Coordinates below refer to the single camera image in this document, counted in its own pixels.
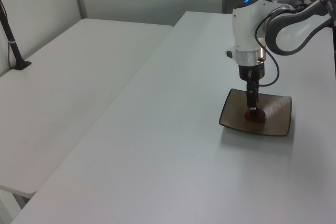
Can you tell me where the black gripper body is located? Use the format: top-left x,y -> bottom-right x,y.
237,63 -> 266,82

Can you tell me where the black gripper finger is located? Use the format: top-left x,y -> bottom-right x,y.
246,81 -> 258,117
254,80 -> 261,104

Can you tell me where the small round red-brown food item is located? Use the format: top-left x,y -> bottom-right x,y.
244,108 -> 267,125

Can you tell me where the square brown ceramic plate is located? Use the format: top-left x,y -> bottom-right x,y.
218,88 -> 293,137

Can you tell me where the black camera stand pole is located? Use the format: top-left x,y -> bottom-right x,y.
0,0 -> 33,71

